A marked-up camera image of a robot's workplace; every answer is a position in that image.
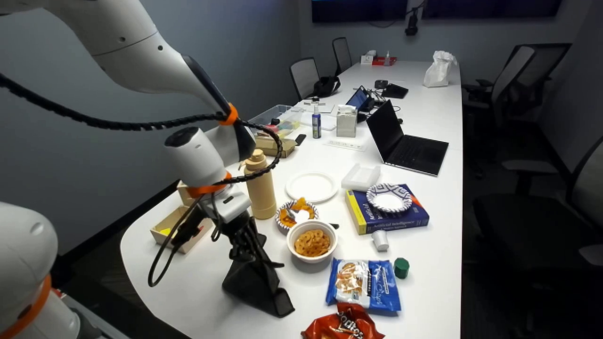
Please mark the green bottle cap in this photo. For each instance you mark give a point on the green bottle cap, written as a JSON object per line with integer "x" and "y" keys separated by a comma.
{"x": 402, "y": 268}

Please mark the black headphones bag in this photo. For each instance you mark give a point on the black headphones bag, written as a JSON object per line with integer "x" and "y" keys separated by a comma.
{"x": 326, "y": 85}

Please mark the wooden tray with blocks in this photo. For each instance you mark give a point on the wooden tray with blocks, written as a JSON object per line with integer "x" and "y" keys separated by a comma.
{"x": 161, "y": 232}

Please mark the grey office chair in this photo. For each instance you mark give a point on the grey office chair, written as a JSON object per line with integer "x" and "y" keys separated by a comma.
{"x": 343, "y": 59}
{"x": 304, "y": 74}

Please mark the black office chair right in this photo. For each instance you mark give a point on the black office chair right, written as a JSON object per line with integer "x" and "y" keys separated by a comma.
{"x": 519, "y": 87}

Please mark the black office chair foreground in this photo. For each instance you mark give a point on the black office chair foreground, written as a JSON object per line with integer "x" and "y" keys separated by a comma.
{"x": 549, "y": 241}

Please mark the clear plastic bin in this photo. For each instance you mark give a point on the clear plastic bin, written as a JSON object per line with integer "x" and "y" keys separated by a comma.
{"x": 279, "y": 117}

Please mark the blue yellow book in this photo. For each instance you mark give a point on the blue yellow book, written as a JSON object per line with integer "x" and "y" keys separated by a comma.
{"x": 368, "y": 219}

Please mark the dark grey towel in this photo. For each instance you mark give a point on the dark grey towel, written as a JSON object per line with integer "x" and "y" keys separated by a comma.
{"x": 255, "y": 281}

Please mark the small bowl of chips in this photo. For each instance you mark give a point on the small bowl of chips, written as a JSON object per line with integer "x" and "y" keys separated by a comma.
{"x": 294, "y": 213}

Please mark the black webcam on wall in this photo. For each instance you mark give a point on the black webcam on wall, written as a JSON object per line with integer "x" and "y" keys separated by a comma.
{"x": 411, "y": 27}

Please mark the white foam container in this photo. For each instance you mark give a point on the white foam container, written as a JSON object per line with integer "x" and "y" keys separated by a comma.
{"x": 360, "y": 177}

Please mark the blue screen tablet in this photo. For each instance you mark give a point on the blue screen tablet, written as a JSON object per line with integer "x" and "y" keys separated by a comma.
{"x": 362, "y": 100}

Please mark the white paper plate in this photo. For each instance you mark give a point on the white paper plate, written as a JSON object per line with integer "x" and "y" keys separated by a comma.
{"x": 313, "y": 187}

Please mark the small spray bottle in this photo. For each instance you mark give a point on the small spray bottle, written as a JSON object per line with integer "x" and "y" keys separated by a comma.
{"x": 317, "y": 125}

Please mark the white bowl of cereal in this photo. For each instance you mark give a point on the white bowl of cereal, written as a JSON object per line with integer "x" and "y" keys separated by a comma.
{"x": 311, "y": 245}

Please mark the wall monitor left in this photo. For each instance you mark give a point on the wall monitor left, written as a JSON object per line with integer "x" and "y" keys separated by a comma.
{"x": 357, "y": 10}

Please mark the grey office chair far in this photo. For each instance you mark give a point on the grey office chair far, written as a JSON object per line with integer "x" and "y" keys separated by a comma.
{"x": 343, "y": 59}

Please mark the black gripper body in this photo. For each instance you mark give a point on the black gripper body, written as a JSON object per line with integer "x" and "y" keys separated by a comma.
{"x": 247, "y": 243}

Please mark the blue white snack bag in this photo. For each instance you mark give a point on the blue white snack bag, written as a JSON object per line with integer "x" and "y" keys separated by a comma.
{"x": 368, "y": 283}

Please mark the black small device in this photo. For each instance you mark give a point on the black small device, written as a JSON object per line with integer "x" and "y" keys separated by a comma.
{"x": 389, "y": 89}

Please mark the wall monitor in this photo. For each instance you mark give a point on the wall monitor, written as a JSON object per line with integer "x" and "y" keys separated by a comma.
{"x": 490, "y": 8}
{"x": 357, "y": 10}

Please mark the beige water bottle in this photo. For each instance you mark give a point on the beige water bottle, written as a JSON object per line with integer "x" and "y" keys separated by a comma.
{"x": 260, "y": 185}

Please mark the grey office chair near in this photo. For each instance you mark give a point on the grey office chair near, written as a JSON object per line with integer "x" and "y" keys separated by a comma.
{"x": 304, "y": 74}

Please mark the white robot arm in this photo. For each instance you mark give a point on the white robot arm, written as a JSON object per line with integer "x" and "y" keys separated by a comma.
{"x": 127, "y": 45}

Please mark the small white cylinder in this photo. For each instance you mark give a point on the small white cylinder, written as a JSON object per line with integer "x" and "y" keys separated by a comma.
{"x": 381, "y": 241}

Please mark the black open laptop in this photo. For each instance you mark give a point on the black open laptop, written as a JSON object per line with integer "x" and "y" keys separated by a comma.
{"x": 402, "y": 149}

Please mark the white tissue box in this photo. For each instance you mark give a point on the white tissue box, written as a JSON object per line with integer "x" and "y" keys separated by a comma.
{"x": 345, "y": 121}

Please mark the red orange snack bag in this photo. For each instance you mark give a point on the red orange snack bag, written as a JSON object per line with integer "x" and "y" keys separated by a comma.
{"x": 351, "y": 320}

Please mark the wall monitor right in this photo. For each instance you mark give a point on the wall monitor right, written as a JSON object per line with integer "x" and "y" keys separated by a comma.
{"x": 490, "y": 8}

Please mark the red white box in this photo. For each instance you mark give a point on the red white box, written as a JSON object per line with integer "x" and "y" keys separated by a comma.
{"x": 375, "y": 59}

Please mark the brown cardboard box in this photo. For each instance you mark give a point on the brown cardboard box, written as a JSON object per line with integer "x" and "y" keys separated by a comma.
{"x": 270, "y": 147}

